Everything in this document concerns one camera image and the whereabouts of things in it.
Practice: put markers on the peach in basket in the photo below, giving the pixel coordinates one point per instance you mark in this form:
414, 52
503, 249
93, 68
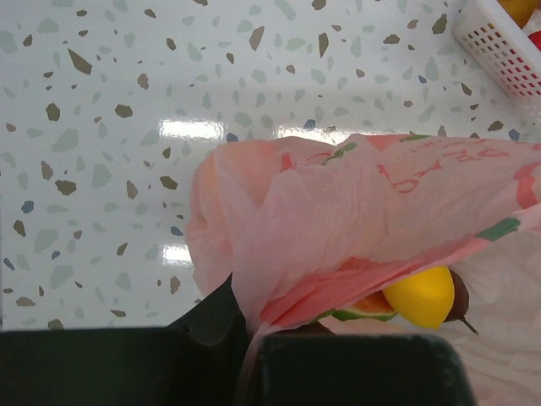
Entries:
521, 11

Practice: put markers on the dark red plum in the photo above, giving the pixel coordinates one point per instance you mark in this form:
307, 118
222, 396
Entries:
461, 303

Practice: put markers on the pink plastic bag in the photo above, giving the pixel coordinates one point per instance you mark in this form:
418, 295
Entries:
302, 228

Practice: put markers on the white plastic basket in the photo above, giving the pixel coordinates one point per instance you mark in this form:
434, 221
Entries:
490, 35

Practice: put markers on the watermelon slice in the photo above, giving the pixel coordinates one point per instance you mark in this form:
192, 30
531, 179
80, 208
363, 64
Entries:
374, 306

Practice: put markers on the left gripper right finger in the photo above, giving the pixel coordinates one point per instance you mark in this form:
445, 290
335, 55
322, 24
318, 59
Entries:
313, 366

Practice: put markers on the yellow lemon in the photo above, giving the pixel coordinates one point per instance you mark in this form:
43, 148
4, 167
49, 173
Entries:
424, 299

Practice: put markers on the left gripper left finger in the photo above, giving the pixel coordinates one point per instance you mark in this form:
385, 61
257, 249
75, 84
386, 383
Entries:
193, 361

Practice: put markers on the red apple in basket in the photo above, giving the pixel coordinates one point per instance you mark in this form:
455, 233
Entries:
535, 38

